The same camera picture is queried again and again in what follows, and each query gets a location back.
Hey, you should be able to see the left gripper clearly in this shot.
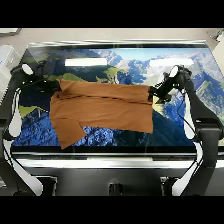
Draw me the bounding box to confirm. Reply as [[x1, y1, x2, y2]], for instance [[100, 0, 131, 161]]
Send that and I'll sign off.
[[40, 79, 63, 94]]

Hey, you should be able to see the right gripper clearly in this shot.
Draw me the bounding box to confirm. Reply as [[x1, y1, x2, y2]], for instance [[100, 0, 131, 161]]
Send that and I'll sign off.
[[147, 79, 173, 102]]

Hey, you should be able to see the brown shirt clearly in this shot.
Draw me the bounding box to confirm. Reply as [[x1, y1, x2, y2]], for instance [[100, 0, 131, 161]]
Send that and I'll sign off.
[[49, 78, 155, 150]]

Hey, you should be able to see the black cable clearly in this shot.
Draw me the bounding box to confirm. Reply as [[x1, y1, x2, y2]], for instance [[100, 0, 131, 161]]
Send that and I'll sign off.
[[176, 97, 200, 144]]

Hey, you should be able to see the silver frame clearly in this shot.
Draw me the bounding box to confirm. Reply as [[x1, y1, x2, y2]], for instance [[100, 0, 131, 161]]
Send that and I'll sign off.
[[0, 39, 224, 197]]

